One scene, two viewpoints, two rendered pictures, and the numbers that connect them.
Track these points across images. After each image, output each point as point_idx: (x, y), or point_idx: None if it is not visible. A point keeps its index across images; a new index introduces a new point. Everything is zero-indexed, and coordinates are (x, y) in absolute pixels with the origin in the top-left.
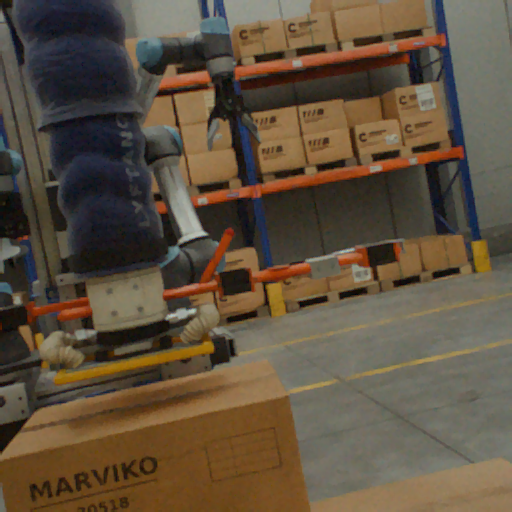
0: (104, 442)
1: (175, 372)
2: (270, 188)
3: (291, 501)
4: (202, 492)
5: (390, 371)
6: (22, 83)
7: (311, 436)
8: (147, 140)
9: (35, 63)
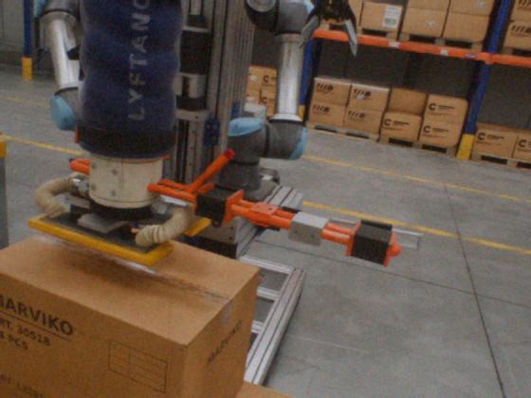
0: (40, 293)
1: (205, 230)
2: (503, 61)
3: None
4: (100, 370)
5: (502, 249)
6: None
7: (399, 273)
8: (279, 11)
9: None
